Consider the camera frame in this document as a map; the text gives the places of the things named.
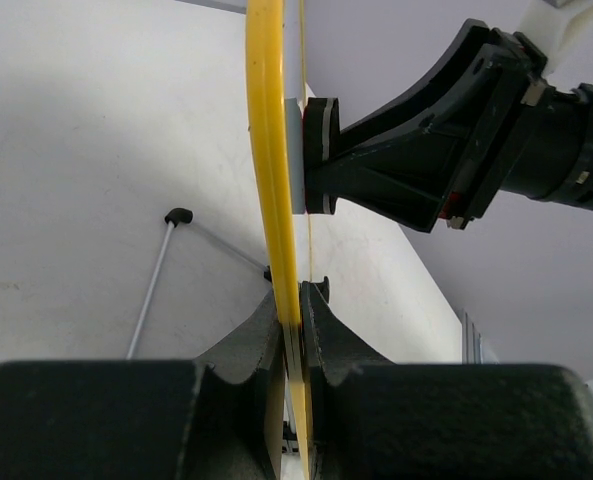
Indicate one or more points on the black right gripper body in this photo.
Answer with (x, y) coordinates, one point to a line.
(516, 108)

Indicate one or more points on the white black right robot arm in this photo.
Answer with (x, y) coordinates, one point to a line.
(558, 163)

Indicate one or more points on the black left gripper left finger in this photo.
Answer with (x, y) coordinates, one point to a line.
(217, 416)

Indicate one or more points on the white whiteboard stand rod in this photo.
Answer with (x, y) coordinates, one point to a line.
(133, 345)

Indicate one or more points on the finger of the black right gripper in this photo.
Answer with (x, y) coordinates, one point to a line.
(402, 175)
(452, 94)

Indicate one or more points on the yellow framed small whiteboard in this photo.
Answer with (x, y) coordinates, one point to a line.
(276, 96)

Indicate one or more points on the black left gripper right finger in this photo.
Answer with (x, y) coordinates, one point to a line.
(375, 419)

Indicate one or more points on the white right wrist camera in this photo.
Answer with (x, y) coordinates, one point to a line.
(555, 28)

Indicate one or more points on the black right whiteboard stand foot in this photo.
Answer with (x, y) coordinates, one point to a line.
(323, 288)

